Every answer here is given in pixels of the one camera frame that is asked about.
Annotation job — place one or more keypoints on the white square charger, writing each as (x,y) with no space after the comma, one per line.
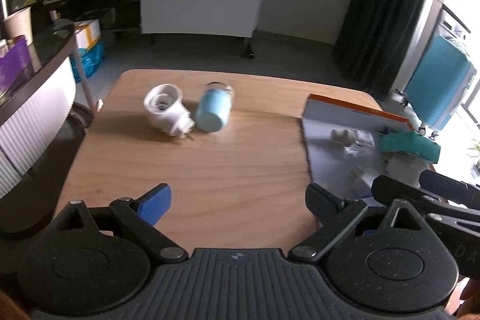
(406,169)

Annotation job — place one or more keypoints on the blue plastic bag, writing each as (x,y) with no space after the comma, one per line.
(91,59)

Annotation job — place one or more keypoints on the white plug socket adapter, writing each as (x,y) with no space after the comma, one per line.
(166,112)

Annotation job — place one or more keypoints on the teal suitcase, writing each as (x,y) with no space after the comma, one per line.
(439,82)

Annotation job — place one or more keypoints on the white tv cabinet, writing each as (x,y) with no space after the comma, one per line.
(230,18)

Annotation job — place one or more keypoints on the yellow white carton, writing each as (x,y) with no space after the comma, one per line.
(88,33)

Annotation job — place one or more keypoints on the teal green box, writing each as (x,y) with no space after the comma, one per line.
(411,143)

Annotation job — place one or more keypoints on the purple storage basket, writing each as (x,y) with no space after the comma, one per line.
(15,59)

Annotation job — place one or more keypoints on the clear plastic bottle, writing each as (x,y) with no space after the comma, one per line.
(355,141)

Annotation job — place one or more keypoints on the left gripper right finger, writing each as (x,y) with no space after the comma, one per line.
(338,220)

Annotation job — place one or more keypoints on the orange edged cardboard tray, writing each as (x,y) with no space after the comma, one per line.
(346,175)

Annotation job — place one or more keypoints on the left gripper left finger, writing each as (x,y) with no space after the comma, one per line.
(134,220)

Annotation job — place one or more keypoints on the dark green curtain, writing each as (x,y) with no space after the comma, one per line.
(374,40)

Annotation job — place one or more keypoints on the light blue cylinder cup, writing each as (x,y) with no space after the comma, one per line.
(213,111)

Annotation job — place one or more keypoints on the plant in white pot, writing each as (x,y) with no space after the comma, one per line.
(15,8)

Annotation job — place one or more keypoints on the curved white counter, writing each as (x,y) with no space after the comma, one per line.
(39,100)

